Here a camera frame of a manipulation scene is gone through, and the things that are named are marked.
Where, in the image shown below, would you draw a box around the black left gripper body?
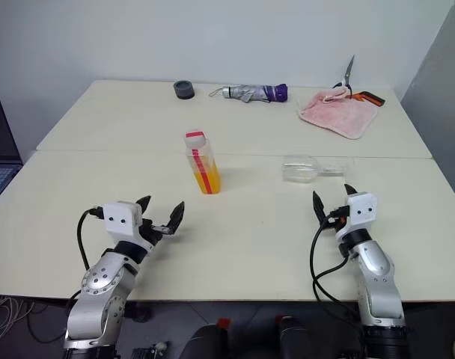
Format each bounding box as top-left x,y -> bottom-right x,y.
138,218 -> 173,247

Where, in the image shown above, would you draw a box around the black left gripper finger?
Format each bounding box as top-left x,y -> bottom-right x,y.
166,200 -> 186,235
135,195 -> 153,216

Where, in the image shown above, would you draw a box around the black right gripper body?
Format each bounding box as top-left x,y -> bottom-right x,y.
323,213 -> 349,232

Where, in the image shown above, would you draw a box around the clear plastic cup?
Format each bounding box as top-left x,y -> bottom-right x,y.
281,153 -> 354,184

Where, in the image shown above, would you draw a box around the orange juice bottle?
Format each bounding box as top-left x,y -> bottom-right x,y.
183,138 -> 222,195

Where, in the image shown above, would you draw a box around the white bottle cap red tape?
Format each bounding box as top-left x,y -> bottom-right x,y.
184,130 -> 207,151

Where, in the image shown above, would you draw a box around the pink towel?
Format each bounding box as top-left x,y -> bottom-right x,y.
297,88 -> 378,141

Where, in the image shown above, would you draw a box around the orange black utility knife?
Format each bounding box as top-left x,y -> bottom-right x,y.
349,90 -> 386,108

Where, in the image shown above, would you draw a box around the metal scissors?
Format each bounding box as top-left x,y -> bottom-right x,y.
332,55 -> 356,99

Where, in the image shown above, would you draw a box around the black base with white caster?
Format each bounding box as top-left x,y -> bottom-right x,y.
131,340 -> 169,359

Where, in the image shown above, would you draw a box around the dark rounded shape red tape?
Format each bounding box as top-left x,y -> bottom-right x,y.
178,317 -> 230,359

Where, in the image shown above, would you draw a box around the folded silver purple umbrella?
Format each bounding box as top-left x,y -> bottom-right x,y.
208,84 -> 290,104

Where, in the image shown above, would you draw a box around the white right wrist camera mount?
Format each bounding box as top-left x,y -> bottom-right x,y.
335,191 -> 378,246

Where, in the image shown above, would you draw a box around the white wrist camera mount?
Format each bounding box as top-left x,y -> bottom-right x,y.
335,191 -> 378,246
103,200 -> 154,252

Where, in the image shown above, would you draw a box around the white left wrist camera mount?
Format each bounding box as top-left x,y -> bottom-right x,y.
103,200 -> 154,252

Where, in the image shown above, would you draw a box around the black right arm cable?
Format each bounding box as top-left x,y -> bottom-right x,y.
310,205 -> 364,327

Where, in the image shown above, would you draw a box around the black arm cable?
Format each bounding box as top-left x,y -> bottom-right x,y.
310,205 -> 364,327
76,205 -> 106,271

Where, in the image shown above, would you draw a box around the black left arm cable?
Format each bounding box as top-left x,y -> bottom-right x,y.
76,205 -> 106,271

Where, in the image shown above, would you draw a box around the white floor cables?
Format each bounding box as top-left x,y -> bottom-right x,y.
0,295 -> 38,349

